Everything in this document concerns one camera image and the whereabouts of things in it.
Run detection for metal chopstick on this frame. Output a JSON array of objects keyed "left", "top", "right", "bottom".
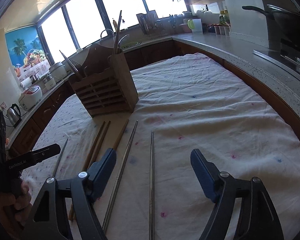
[
  {"left": 52, "top": 138, "right": 69, "bottom": 177},
  {"left": 102, "top": 120, "right": 139, "bottom": 234},
  {"left": 149, "top": 131, "right": 155, "bottom": 240}
]

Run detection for person left hand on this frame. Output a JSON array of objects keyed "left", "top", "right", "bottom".
[{"left": 0, "top": 181, "right": 32, "bottom": 229}]

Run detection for stainless steel electric kettle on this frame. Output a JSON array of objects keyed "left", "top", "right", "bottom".
[{"left": 7, "top": 103, "right": 21, "bottom": 128}]

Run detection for white floral tablecloth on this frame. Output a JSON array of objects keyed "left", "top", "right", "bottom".
[{"left": 22, "top": 54, "right": 300, "bottom": 239}]

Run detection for white pink rice cooker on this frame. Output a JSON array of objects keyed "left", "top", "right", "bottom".
[{"left": 18, "top": 85, "right": 43, "bottom": 112}]

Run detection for wooden slatted utensil holder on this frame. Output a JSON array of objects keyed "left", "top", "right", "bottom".
[{"left": 69, "top": 43, "right": 139, "bottom": 117}]

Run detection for small white cooker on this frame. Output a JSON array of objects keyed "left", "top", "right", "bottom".
[{"left": 43, "top": 73, "right": 56, "bottom": 90}]

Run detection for large white rice cooker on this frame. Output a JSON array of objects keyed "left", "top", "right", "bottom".
[{"left": 49, "top": 62, "right": 67, "bottom": 83}]

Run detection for silver metal fork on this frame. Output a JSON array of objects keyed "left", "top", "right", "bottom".
[{"left": 70, "top": 60, "right": 85, "bottom": 77}]

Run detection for lower dark wooden cabinets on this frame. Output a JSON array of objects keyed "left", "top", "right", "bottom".
[{"left": 7, "top": 39, "right": 225, "bottom": 156}]

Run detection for tropical fruit poster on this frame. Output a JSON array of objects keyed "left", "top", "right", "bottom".
[{"left": 5, "top": 26, "right": 50, "bottom": 82}]

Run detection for green colander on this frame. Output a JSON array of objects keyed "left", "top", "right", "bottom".
[{"left": 121, "top": 42, "right": 141, "bottom": 50}]

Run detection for white container green lid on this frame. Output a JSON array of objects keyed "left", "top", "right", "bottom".
[{"left": 187, "top": 18, "right": 203, "bottom": 34}]

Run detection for metal dish rack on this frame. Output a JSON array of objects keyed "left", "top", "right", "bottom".
[{"left": 136, "top": 10, "right": 166, "bottom": 36}]

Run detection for gas stove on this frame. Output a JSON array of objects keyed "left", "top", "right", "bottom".
[{"left": 253, "top": 38, "right": 300, "bottom": 81}]

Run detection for yellow oil bottle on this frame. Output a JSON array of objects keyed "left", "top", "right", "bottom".
[{"left": 219, "top": 10, "right": 230, "bottom": 25}]

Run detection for wall power outlet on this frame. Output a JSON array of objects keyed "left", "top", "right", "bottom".
[{"left": 0, "top": 102, "right": 7, "bottom": 112}]

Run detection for black wok with handle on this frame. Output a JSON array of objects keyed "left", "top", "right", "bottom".
[{"left": 242, "top": 6, "right": 300, "bottom": 47}]

